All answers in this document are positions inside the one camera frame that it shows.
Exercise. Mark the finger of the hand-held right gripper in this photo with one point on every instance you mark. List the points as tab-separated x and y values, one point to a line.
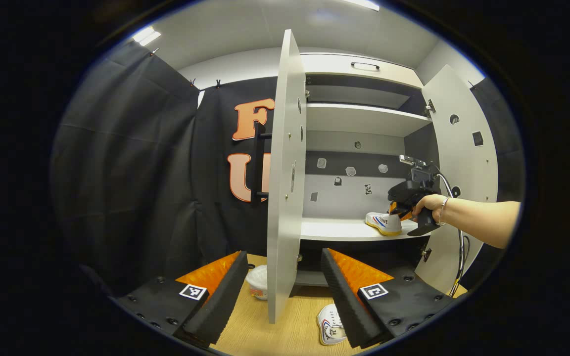
404	214

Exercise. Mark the white shoe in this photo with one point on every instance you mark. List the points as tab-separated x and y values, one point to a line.
386	225
329	326

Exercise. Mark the ceiling light panel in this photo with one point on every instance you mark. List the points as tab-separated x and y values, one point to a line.
364	4
146	35

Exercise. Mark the white shoe cabinet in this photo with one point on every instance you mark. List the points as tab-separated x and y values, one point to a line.
344	230

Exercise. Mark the black backdrop cloth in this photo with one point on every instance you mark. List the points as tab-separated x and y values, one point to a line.
126	173

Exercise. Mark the white plastic cup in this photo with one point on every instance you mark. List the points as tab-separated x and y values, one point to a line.
258	282

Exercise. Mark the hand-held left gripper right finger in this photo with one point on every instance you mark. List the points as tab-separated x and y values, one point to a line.
342	301

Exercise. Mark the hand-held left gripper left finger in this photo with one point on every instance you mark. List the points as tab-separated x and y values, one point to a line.
220	301

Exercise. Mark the white cabinet door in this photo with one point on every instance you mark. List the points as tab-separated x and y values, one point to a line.
463	148
285	198

